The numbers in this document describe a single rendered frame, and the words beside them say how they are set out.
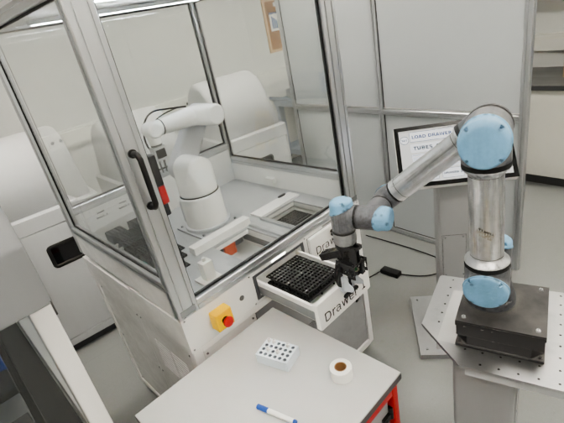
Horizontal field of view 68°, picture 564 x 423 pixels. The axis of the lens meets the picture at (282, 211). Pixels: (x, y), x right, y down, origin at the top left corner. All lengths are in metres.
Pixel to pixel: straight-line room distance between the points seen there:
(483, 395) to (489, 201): 0.78
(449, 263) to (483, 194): 1.32
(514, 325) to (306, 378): 0.65
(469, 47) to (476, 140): 1.79
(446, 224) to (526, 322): 0.96
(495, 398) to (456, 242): 0.93
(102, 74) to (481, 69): 2.16
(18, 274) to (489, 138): 1.03
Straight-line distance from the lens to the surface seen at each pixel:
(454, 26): 2.86
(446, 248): 2.38
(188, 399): 1.50
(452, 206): 2.26
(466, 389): 1.70
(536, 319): 1.48
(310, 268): 1.65
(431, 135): 2.16
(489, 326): 1.43
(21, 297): 0.98
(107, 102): 1.24
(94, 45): 1.24
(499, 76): 2.78
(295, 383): 1.42
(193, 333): 1.54
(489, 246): 1.22
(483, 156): 1.08
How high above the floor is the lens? 1.80
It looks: 25 degrees down
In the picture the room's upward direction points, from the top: 12 degrees counter-clockwise
